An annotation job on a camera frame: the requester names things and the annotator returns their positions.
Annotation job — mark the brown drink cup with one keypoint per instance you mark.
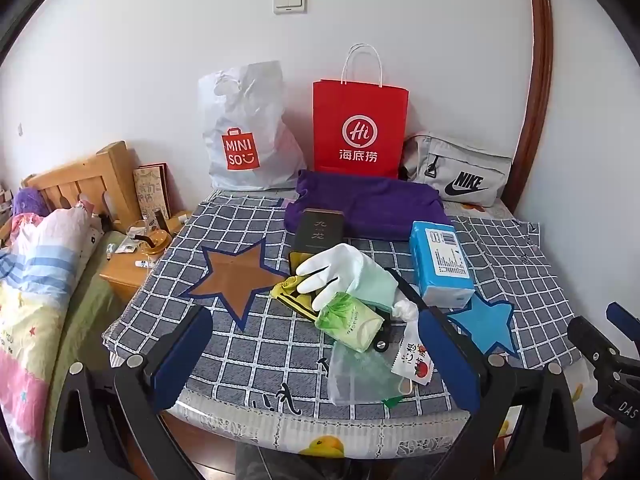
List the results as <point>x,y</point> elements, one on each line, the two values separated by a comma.
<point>152,242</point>

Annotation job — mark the green tissue packet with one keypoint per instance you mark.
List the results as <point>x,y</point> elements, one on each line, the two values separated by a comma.
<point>347,322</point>

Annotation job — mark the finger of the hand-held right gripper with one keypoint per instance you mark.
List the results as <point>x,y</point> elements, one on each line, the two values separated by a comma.
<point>624,321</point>
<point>592,345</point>

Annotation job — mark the purple plush toy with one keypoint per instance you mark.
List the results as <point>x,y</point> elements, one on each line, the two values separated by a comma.
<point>30,202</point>

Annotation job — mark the red paper bag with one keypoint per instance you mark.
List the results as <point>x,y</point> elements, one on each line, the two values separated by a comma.
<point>360,130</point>

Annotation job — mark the wooden headboard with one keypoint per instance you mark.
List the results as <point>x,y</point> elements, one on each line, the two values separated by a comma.
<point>90,180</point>

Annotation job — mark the blue tissue pack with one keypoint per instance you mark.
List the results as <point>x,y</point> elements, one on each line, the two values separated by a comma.
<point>440,265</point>

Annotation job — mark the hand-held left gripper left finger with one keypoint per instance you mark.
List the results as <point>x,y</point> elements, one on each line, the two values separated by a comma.
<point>182,355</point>

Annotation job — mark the green bed sheet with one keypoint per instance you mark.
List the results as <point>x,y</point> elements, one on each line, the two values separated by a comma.
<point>87,320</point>

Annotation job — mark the yellow black striped packet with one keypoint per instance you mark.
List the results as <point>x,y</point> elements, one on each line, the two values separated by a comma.
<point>287,292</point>

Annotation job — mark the white snack packet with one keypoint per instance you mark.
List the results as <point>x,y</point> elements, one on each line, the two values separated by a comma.
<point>411,357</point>

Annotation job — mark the purple towel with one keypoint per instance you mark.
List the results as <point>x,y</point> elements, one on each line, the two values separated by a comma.
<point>380,205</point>

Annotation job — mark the grey waist bag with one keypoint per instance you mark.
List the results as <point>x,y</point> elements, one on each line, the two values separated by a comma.
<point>460,170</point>

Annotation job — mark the clear plastic bag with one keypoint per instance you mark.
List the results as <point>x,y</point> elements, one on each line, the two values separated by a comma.
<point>357,375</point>

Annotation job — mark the white light switch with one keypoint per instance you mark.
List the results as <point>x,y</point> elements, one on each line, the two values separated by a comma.
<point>290,1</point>

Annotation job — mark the colourful striped quilt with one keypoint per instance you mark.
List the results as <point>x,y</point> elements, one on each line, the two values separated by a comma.
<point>30,310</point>

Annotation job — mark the wooden nightstand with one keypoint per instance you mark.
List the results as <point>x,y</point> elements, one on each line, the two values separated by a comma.
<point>130,275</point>

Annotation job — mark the brown wooden door frame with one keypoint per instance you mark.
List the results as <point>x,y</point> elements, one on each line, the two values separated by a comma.
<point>537,85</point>

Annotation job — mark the brown hardcover book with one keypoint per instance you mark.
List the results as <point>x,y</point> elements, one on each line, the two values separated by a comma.
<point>152,190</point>

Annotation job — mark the small white cloth bundle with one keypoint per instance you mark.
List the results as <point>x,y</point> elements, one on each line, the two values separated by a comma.
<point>406,310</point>

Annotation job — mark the white plastic shopping bag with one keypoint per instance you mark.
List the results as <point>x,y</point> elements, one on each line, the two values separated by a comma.
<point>240,125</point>

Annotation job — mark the white glove with green cuff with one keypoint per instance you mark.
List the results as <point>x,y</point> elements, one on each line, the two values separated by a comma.
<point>340,270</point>

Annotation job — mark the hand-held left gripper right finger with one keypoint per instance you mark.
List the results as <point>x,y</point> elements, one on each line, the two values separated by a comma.
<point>450,360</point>

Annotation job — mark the dark green tin box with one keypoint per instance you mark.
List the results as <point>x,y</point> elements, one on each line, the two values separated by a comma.
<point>317,232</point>

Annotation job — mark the small white tube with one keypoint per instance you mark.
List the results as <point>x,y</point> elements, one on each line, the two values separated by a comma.
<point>145,262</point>

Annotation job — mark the person's right hand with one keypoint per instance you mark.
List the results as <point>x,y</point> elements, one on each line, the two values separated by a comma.
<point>607,452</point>

